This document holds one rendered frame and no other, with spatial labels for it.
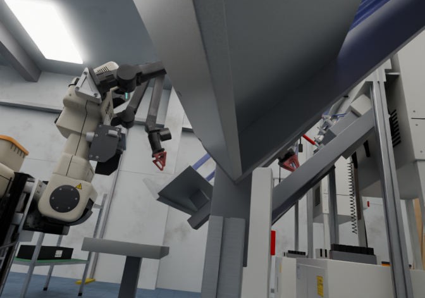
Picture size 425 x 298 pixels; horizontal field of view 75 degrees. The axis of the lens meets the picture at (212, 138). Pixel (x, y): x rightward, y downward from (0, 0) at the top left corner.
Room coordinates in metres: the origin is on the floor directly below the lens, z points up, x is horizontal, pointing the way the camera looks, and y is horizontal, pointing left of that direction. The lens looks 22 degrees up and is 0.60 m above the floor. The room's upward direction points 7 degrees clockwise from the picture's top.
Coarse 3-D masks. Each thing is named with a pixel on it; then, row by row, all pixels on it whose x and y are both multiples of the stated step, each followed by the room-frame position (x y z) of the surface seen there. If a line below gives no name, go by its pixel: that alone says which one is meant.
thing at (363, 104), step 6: (360, 96) 1.00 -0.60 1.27; (366, 96) 1.00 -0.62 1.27; (354, 102) 1.01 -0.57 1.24; (360, 102) 1.00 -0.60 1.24; (366, 102) 1.00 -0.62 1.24; (348, 108) 1.04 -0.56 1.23; (354, 108) 1.01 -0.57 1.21; (360, 108) 1.00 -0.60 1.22; (366, 108) 1.00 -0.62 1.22; (360, 114) 1.01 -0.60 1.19; (372, 132) 1.10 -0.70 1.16; (360, 138) 1.20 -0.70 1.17; (366, 138) 1.17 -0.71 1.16; (354, 144) 1.29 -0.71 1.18; (360, 144) 1.24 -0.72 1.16; (348, 150) 1.37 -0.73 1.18; (354, 150) 1.33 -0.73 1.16; (348, 156) 1.42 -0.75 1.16
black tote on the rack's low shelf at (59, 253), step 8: (24, 248) 2.80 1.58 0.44; (32, 248) 2.79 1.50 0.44; (40, 248) 2.83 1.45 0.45; (48, 248) 2.94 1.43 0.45; (56, 248) 3.06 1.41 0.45; (64, 248) 3.18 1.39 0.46; (72, 248) 3.32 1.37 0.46; (16, 256) 2.81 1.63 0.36; (24, 256) 2.80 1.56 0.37; (40, 256) 2.87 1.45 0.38; (48, 256) 2.97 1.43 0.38; (56, 256) 3.09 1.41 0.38; (64, 256) 3.22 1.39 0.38
